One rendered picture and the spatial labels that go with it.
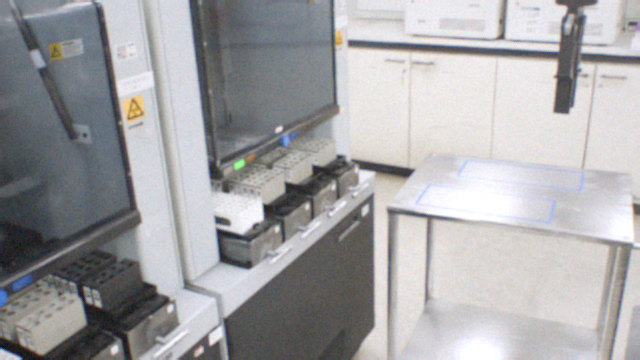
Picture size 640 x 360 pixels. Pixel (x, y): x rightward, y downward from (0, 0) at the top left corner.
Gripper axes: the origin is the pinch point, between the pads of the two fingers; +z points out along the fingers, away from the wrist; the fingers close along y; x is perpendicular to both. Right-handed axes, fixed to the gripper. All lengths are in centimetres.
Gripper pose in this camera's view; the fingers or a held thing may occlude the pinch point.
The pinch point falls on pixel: (565, 93)
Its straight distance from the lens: 126.9
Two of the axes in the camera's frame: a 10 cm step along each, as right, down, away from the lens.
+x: -8.7, -1.6, 4.7
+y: 4.9, -3.5, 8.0
